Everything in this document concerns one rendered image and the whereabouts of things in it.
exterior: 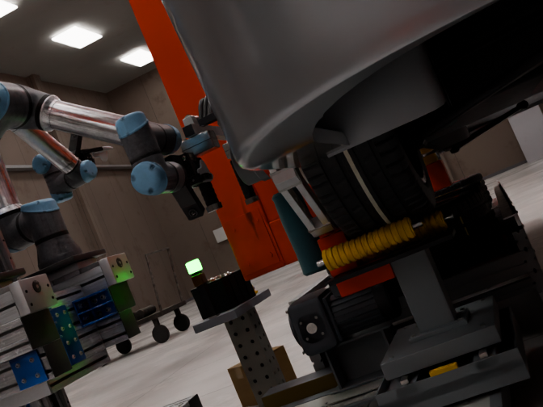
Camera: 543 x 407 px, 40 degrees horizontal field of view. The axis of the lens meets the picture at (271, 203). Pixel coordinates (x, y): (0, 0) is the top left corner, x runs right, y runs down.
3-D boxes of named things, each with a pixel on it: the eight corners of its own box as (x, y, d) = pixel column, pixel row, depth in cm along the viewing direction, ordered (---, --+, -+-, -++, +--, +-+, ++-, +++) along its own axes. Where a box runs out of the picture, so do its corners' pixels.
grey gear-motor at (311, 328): (446, 362, 225) (400, 253, 227) (320, 405, 236) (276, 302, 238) (448, 347, 242) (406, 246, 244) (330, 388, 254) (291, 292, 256)
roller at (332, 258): (425, 234, 188) (416, 212, 188) (319, 276, 196) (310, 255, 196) (427, 232, 194) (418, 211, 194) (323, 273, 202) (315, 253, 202)
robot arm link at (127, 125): (128, 125, 181) (146, 166, 181) (106, 123, 171) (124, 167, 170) (155, 111, 179) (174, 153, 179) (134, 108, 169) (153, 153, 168)
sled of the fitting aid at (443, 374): (532, 382, 174) (515, 342, 174) (388, 429, 183) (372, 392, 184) (521, 333, 222) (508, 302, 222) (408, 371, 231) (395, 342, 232)
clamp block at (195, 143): (214, 146, 197) (207, 127, 197) (185, 160, 199) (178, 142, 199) (220, 146, 202) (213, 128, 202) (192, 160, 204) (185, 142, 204)
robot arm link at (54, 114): (15, 125, 203) (179, 165, 190) (-11, 123, 192) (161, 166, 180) (23, 82, 201) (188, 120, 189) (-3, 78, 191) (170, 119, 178)
